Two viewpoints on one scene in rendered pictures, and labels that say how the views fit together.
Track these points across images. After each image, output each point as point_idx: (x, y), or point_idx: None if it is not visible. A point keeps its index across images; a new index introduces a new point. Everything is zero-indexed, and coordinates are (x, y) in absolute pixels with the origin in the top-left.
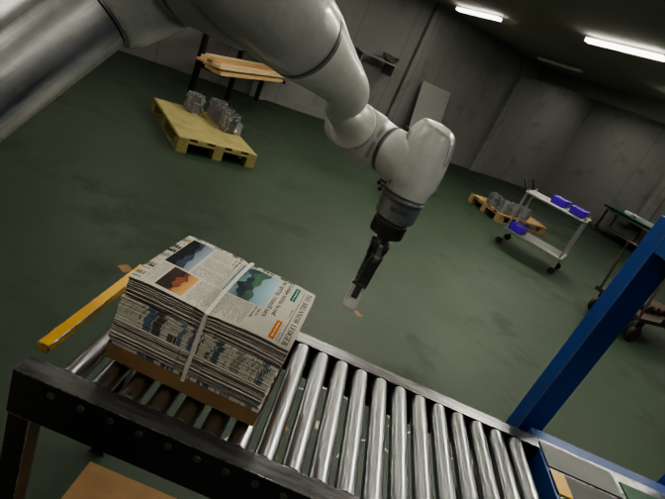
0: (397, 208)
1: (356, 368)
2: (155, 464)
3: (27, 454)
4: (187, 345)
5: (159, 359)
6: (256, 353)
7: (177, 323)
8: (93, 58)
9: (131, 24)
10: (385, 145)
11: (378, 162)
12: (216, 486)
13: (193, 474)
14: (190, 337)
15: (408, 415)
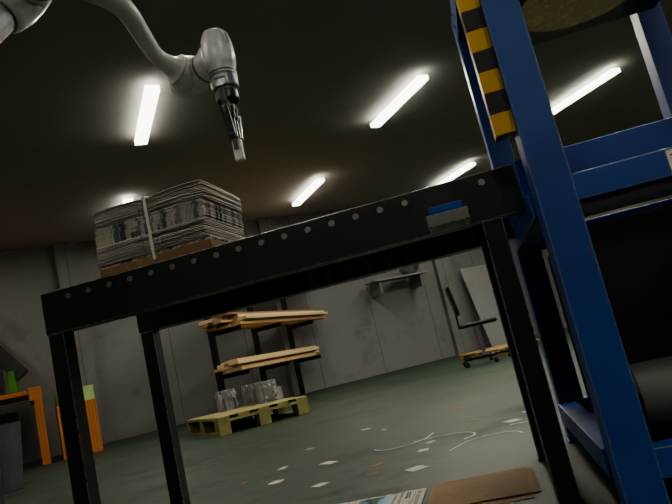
0: (216, 76)
1: None
2: (152, 296)
3: (74, 376)
4: (145, 230)
5: (134, 255)
6: (184, 198)
7: (132, 219)
8: (3, 22)
9: (12, 5)
10: (194, 59)
11: (197, 70)
12: (196, 280)
13: (177, 283)
14: (144, 223)
15: (388, 260)
